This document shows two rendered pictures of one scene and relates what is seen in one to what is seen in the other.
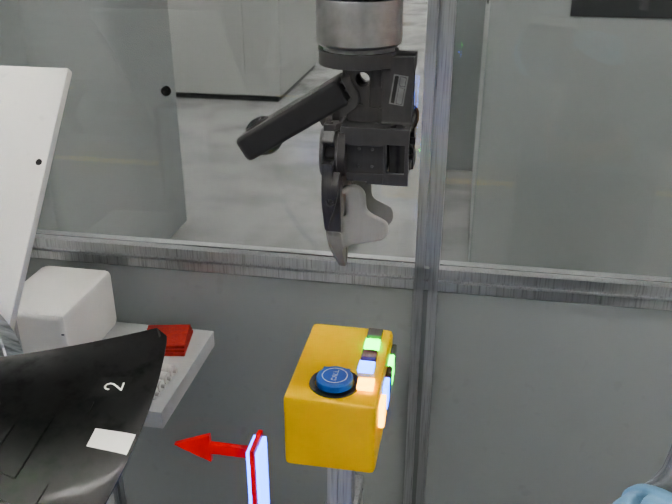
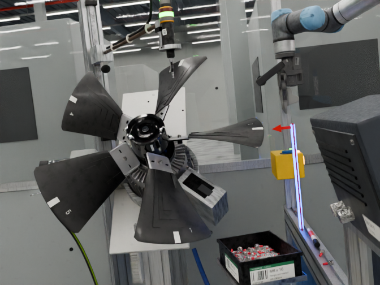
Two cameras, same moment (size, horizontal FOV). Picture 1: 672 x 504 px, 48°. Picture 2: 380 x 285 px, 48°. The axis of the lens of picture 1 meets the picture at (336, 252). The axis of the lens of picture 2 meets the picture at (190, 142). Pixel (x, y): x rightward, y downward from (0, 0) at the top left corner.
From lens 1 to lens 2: 0.99 m
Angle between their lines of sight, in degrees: 21
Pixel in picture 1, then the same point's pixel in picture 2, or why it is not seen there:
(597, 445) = not seen: hidden behind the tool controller
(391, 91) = (295, 61)
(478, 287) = (309, 160)
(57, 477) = (250, 133)
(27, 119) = (176, 100)
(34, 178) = (182, 114)
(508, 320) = (321, 172)
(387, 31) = (293, 46)
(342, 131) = (285, 72)
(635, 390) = not seen: hidden behind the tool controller
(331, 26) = (280, 47)
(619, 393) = not seen: hidden behind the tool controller
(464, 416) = (312, 215)
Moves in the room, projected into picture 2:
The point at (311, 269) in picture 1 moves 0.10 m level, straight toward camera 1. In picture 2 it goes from (248, 165) to (254, 167)
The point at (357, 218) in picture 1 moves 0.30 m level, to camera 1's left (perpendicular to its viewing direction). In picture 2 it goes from (290, 96) to (207, 105)
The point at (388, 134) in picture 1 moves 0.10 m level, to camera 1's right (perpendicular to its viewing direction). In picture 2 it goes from (297, 70) to (324, 68)
